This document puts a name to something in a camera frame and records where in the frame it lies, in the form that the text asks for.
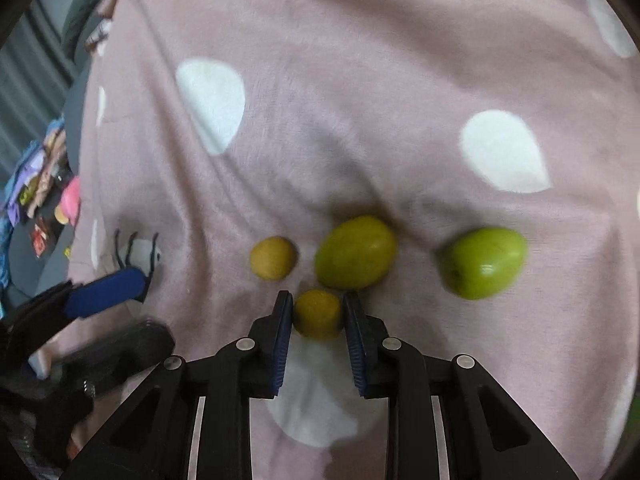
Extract red snack packet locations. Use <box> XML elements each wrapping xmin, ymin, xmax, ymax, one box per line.
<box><xmin>31</xmin><ymin>225</ymin><xmax>51</xmax><ymax>258</ymax></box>

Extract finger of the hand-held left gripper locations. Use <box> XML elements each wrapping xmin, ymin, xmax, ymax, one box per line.
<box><xmin>0</xmin><ymin>266</ymin><xmax>153</xmax><ymax>361</ymax></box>
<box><xmin>50</xmin><ymin>320</ymin><xmax>176</xmax><ymax>398</ymax></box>

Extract small yellow-brown round fruit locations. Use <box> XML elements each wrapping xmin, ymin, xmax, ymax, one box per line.
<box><xmin>249</xmin><ymin>236</ymin><xmax>298</xmax><ymax>282</ymax></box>
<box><xmin>292</xmin><ymin>289</ymin><xmax>346</xmax><ymax>340</ymax></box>

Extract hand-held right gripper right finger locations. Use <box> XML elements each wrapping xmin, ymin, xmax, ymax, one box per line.
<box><xmin>342</xmin><ymin>291</ymin><xmax>581</xmax><ymax>480</ymax></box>

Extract grey curtain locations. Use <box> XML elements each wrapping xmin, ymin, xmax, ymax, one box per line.
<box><xmin>0</xmin><ymin>5</ymin><xmax>76</xmax><ymax>171</ymax></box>

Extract grey sofa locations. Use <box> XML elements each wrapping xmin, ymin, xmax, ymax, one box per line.
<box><xmin>0</xmin><ymin>0</ymin><xmax>136</xmax><ymax>311</ymax></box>

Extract pink plush toy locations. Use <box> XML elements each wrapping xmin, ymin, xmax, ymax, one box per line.
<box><xmin>59</xmin><ymin>177</ymin><xmax>82</xmax><ymax>226</ymax></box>

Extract pile of colourful clothes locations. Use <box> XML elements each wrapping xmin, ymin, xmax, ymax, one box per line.
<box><xmin>0</xmin><ymin>117</ymin><xmax>68</xmax><ymax>241</ymax></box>

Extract green mango right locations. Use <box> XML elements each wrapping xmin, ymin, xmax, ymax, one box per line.
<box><xmin>439</xmin><ymin>227</ymin><xmax>528</xmax><ymax>301</ymax></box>

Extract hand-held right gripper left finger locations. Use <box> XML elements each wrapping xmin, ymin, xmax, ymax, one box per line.
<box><xmin>60</xmin><ymin>290</ymin><xmax>296</xmax><ymax>480</ymax></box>

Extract pink polka dot blanket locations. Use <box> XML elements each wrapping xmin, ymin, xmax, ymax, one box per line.
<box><xmin>65</xmin><ymin>0</ymin><xmax>640</xmax><ymax>480</ymax></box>

